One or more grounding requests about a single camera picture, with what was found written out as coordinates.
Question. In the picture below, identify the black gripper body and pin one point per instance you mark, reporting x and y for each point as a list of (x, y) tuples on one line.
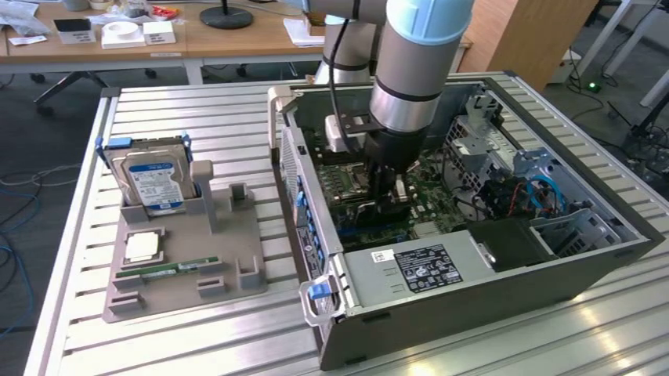
[(394, 150)]

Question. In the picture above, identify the graphics card with metal bracket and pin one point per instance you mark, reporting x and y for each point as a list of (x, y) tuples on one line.
[(381, 219)]

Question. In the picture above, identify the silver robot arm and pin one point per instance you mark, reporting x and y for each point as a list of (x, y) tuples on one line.
[(407, 70)]

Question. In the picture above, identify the CPU socket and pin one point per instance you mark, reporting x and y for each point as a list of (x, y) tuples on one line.
[(358, 180)]

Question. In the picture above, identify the green motherboard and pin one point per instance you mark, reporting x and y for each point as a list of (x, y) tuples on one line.
[(434, 211)]

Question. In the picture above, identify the silver disk bay cage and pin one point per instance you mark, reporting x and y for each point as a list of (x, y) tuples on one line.
[(470, 156)]

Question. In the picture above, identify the grey power supply unit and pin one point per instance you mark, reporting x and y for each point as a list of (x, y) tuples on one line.
[(366, 274)]

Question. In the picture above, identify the stack of white papers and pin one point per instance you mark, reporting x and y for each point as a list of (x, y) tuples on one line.
[(303, 35)]

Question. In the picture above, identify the dark grey PC case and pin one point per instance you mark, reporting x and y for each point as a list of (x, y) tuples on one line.
[(470, 313)]

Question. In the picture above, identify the silver slanted disk bay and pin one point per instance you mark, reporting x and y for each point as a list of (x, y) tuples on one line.
[(574, 235)]

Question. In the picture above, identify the brown cardboard box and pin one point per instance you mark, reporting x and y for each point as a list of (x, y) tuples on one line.
[(315, 19)]

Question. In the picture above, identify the wooden cabinet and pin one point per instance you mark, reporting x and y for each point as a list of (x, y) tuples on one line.
[(522, 39)]

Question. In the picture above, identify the white box with red button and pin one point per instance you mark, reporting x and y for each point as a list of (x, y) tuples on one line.
[(568, 70)]

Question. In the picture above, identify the black device with green light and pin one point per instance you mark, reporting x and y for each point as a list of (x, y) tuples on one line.
[(592, 85)]

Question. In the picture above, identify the wooden desk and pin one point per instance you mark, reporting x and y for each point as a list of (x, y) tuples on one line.
[(235, 39)]

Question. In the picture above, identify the hard disk in blue caddy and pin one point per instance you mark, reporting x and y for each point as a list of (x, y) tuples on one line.
[(151, 184)]

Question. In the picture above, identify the green RAM stick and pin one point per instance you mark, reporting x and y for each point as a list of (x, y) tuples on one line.
[(167, 268)]

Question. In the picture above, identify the black lamp base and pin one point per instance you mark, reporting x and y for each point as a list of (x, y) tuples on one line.
[(227, 17)]

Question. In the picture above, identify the grey parts rack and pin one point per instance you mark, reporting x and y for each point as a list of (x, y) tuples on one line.
[(183, 297)]

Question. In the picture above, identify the silver CPU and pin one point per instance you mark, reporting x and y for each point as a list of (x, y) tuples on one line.
[(140, 248)]

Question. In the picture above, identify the black tripod stand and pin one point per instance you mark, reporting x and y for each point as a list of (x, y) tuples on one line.
[(648, 125)]

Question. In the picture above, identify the white labelled box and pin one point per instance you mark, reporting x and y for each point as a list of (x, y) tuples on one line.
[(158, 33)]

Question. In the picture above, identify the red packet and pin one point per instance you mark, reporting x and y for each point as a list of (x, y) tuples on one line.
[(164, 13)]

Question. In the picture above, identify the white flat box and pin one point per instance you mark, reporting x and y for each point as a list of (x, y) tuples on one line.
[(126, 44)]

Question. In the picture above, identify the white tape roll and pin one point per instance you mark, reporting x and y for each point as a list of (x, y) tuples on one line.
[(120, 29)]

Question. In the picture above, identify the black chair base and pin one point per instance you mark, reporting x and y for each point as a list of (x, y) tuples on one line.
[(63, 84)]

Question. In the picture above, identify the white cup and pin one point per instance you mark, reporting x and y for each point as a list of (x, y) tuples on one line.
[(97, 4)]

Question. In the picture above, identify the black topped white box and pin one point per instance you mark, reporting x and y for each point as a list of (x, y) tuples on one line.
[(73, 27)]

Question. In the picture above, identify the grey cup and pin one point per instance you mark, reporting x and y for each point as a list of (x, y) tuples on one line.
[(76, 4)]

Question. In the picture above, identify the white paper slip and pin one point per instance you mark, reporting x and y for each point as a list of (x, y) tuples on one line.
[(25, 40)]

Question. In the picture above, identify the crumpled white plastic bag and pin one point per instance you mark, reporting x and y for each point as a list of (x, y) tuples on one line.
[(20, 17)]

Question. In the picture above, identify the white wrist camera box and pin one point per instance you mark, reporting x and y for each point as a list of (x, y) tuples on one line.
[(337, 135)]

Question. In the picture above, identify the white desk frame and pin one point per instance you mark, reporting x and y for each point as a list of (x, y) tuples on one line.
[(656, 90)]

